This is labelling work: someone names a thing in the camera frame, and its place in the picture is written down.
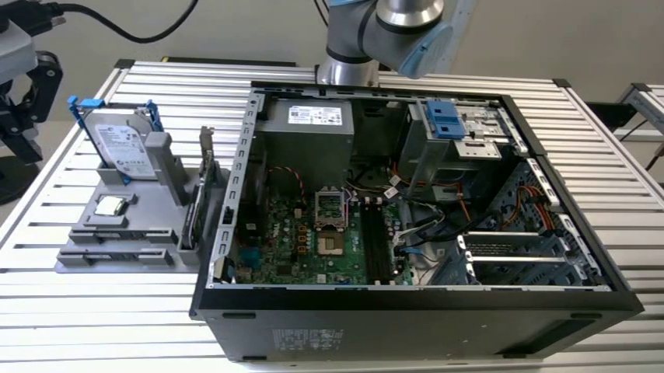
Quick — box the thin orange wire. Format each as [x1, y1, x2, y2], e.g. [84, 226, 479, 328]
[455, 182, 474, 225]

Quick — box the silver drive cage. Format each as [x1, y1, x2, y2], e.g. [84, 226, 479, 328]
[397, 99, 520, 203]

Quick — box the black PC case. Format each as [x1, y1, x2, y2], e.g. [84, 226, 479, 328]
[187, 79, 645, 363]

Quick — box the grey power supply unit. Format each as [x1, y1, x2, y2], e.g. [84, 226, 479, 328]
[252, 96, 358, 203]

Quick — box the grey parts rack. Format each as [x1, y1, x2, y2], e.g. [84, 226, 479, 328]
[53, 124, 232, 275]

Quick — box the green motherboard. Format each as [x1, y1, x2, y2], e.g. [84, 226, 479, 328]
[230, 193, 415, 287]

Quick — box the metal socket cover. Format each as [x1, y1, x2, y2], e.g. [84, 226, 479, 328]
[314, 185, 347, 230]

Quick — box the black camera cable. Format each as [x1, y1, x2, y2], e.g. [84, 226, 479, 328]
[45, 0, 199, 44]

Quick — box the blue expansion slot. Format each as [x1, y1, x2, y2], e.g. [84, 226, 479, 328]
[239, 248, 262, 271]

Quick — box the silver CPU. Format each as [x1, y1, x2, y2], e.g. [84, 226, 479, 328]
[92, 196, 128, 217]

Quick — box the black cable bundle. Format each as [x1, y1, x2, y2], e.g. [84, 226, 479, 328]
[398, 193, 499, 249]

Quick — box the round black floor object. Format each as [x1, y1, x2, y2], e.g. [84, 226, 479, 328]
[0, 157, 41, 206]

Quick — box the red black twisted wire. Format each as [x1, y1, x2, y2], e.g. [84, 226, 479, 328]
[267, 166, 307, 205]

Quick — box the metal slat side table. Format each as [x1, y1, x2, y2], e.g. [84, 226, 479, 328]
[614, 82, 664, 143]

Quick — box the blue plastic drive latch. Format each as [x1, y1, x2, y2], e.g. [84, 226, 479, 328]
[423, 99, 466, 140]

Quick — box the black RAM slot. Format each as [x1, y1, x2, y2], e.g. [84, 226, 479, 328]
[374, 197, 389, 284]
[367, 197, 383, 284]
[361, 197, 377, 284]

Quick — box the hard disk in blue carrier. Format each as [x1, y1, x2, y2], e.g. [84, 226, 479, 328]
[65, 96, 164, 186]

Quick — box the graphics card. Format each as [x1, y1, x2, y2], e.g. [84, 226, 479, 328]
[180, 124, 222, 249]

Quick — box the CPU socket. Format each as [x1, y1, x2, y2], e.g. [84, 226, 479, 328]
[315, 231, 347, 257]

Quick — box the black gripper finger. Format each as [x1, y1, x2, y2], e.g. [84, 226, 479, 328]
[0, 51, 64, 165]

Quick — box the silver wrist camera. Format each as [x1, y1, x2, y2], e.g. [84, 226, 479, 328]
[0, 26, 39, 70]

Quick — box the orange red wire bundle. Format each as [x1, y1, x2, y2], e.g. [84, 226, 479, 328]
[510, 185, 554, 238]

